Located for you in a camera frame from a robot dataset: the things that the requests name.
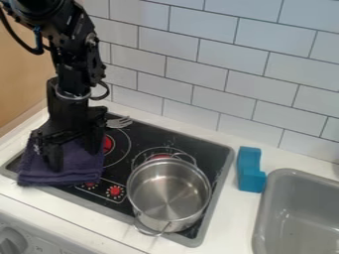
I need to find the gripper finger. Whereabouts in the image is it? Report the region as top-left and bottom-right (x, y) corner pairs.
(84, 126), (108, 157)
(40, 138), (66, 174)

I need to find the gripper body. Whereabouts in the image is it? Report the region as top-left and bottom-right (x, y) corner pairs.
(33, 76), (110, 143)

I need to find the purple cloth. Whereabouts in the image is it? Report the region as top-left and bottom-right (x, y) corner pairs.
(16, 129), (108, 188)

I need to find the silver toy fork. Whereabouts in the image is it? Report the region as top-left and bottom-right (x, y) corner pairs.
(104, 115), (134, 130)

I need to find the toy stove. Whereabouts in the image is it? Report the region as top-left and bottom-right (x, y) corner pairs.
(0, 112), (238, 249)

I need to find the silver pot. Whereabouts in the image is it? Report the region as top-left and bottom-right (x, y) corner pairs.
(125, 152), (214, 238)

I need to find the blue toy block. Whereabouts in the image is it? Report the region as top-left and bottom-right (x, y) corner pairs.
(235, 146), (270, 194)

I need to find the toy sink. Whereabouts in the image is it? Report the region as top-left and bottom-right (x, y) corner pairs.
(251, 167), (339, 254)

